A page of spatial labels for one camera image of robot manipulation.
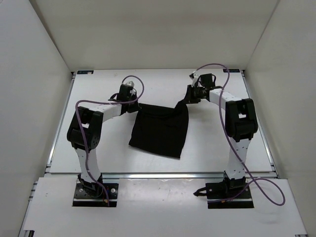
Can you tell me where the dark sticker far right corner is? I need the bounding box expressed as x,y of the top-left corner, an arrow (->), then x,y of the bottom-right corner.
223,69 -> 240,73

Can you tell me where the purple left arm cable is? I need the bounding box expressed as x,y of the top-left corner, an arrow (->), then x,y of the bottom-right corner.
76,75 -> 145,207

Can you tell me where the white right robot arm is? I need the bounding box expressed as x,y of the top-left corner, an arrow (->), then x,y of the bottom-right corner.
184,73 -> 258,198

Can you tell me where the dark sticker corner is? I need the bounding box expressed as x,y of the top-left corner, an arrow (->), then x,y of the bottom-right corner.
77,70 -> 94,75
223,69 -> 240,73

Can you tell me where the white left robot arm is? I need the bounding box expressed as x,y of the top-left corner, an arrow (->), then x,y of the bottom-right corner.
67,81 -> 140,197

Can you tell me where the dark sticker far left corner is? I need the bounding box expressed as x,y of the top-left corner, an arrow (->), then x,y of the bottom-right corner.
77,70 -> 94,75

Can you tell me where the black skirt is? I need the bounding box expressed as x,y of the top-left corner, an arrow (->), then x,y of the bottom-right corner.
129,101 -> 189,158

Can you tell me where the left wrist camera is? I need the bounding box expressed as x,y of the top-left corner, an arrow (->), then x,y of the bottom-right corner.
123,81 -> 137,95

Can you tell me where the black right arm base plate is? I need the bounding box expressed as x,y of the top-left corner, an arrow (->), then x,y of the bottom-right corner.
194,177 -> 254,209

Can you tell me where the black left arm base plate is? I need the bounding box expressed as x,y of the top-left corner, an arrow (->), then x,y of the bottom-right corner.
72,174 -> 119,207

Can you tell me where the white front cover board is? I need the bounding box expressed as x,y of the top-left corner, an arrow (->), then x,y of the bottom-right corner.
24,177 -> 307,237

